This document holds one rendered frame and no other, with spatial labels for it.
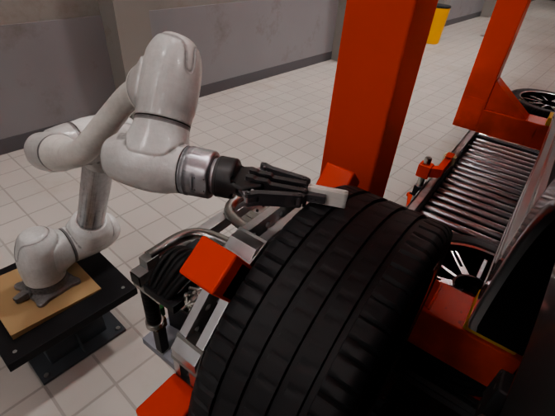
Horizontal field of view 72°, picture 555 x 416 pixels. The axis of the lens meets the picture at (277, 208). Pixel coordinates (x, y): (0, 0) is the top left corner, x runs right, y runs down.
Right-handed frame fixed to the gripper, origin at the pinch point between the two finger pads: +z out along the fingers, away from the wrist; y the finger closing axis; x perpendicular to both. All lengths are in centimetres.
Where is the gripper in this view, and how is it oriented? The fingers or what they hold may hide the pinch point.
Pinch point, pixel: (326, 196)
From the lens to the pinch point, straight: 67.5
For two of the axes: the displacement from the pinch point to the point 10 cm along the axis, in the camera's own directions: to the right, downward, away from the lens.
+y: -1.9, 5.3, -8.3
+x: 1.0, -8.3, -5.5
